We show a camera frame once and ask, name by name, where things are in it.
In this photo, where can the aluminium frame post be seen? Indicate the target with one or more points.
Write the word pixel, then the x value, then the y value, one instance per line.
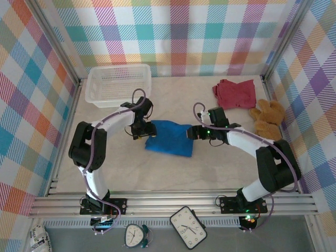
pixel 60 44
pixel 287 39

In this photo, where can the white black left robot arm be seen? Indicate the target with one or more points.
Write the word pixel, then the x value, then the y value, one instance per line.
pixel 115 122

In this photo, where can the newspaper print bag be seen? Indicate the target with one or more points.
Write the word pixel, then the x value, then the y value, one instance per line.
pixel 39 239

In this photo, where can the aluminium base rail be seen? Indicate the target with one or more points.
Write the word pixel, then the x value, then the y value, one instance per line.
pixel 162 206

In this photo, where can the small green alarm clock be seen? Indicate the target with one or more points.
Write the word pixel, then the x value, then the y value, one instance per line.
pixel 132 235

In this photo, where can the white plastic mesh basket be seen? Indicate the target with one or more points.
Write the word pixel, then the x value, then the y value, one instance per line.
pixel 118 81

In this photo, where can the black square analogue clock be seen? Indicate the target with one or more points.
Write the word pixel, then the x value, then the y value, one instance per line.
pixel 187 227

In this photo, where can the brown teddy bear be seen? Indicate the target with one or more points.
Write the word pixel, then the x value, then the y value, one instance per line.
pixel 267 123

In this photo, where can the aluminium side rail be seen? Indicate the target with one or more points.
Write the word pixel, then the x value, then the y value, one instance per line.
pixel 268 90
pixel 75 101

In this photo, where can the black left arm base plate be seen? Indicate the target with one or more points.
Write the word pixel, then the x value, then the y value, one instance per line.
pixel 122 206

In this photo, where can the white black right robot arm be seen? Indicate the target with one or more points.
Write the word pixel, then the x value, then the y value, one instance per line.
pixel 246 143

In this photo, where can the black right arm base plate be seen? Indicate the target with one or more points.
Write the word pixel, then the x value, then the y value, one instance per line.
pixel 227 204

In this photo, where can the blue tank top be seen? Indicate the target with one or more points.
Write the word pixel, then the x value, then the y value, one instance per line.
pixel 170 141

